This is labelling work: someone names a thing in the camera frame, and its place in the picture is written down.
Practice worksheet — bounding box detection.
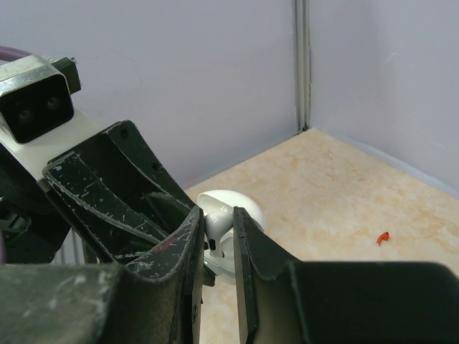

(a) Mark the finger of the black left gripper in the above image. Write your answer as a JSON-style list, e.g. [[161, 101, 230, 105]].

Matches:
[[103, 120, 195, 215]]

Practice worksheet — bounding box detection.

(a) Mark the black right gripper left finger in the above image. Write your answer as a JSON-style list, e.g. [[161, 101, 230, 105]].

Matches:
[[1, 207, 204, 343]]

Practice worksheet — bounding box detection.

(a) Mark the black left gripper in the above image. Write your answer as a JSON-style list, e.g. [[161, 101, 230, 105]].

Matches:
[[1, 147, 167, 264]]

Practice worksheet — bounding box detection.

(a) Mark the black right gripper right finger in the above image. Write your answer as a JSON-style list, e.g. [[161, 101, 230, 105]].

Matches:
[[233, 207, 458, 343]]

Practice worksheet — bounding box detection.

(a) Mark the white round charging case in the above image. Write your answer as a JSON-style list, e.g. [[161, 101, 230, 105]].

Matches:
[[197, 188, 267, 277]]

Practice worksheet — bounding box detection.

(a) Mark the white earbud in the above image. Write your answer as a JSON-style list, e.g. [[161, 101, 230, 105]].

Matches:
[[204, 212, 233, 258]]

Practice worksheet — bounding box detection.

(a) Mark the orange earbud far left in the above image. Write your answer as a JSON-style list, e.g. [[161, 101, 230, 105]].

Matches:
[[376, 231, 390, 246]]

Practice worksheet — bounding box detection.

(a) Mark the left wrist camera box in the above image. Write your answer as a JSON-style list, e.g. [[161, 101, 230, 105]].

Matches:
[[0, 54, 105, 180]]

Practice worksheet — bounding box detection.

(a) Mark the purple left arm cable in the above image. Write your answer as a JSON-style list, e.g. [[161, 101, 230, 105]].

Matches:
[[0, 46, 28, 64]]

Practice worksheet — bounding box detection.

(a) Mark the aluminium frame post left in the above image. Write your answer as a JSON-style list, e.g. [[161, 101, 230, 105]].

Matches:
[[293, 0, 311, 133]]

